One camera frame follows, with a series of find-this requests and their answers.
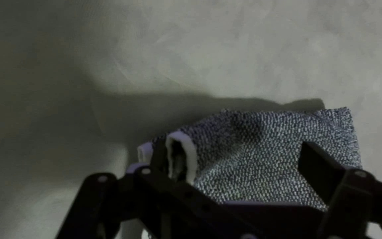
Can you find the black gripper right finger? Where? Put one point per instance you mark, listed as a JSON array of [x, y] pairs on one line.
[[358, 203]]

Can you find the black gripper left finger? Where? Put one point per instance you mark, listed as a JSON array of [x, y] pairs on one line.
[[146, 203]]

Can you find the blue white striped towel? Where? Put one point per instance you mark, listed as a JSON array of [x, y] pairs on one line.
[[261, 154]]

